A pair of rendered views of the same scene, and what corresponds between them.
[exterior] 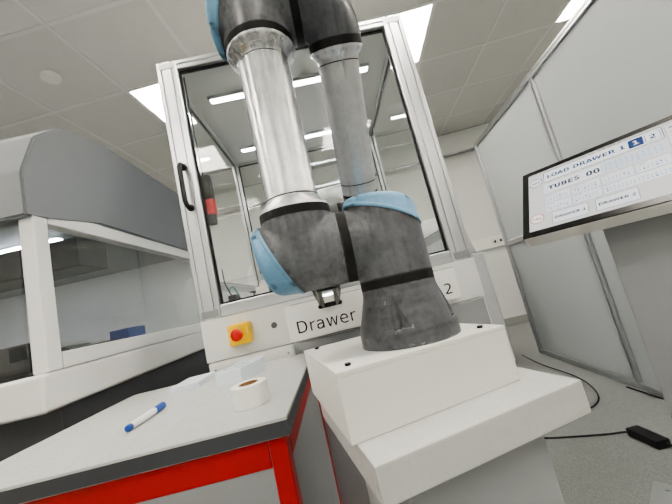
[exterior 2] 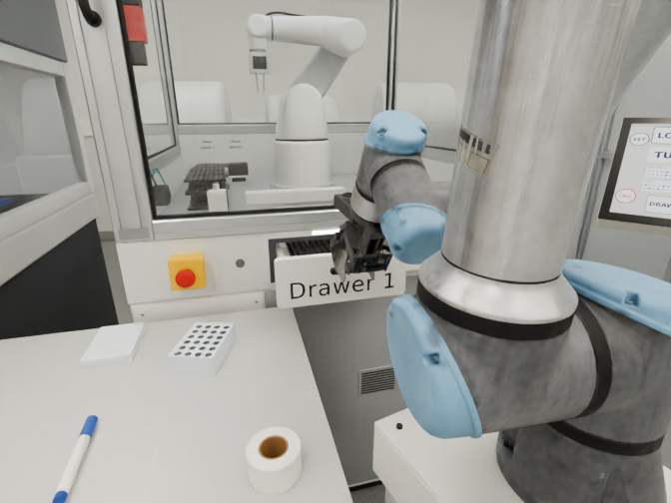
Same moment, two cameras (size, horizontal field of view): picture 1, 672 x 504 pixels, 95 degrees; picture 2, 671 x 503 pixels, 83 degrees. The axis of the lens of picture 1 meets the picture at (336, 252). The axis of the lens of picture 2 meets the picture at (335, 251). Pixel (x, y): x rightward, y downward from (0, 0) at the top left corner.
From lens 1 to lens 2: 43 cm
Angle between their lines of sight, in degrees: 30
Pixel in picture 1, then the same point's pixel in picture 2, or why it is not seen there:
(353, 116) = (641, 62)
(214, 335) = (141, 265)
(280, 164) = (552, 218)
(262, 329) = (221, 266)
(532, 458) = not seen: outside the picture
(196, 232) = (107, 78)
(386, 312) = (600, 489)
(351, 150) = not seen: hidden behind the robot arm
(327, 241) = (573, 390)
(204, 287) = (124, 188)
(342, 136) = not seen: hidden behind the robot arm
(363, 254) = (609, 408)
